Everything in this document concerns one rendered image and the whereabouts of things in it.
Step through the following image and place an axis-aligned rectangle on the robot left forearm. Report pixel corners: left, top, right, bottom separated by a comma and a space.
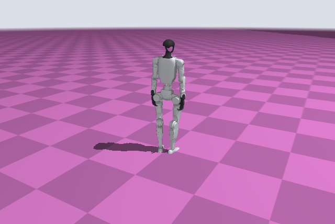
150, 74, 158, 94

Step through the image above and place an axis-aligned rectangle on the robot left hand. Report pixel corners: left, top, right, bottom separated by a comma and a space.
151, 90, 157, 106

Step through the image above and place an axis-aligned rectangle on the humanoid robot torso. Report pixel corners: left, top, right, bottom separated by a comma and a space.
158, 55, 178, 100

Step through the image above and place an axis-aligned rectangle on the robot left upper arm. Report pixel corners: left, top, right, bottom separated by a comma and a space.
152, 57, 159, 79

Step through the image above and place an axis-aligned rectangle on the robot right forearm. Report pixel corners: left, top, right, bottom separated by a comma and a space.
179, 77, 186, 98

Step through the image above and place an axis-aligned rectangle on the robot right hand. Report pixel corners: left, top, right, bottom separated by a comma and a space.
178, 94, 185, 110

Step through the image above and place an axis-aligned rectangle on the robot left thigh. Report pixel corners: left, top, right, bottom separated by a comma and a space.
153, 92, 163, 127

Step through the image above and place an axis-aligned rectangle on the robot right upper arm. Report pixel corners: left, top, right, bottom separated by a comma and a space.
175, 59, 184, 82

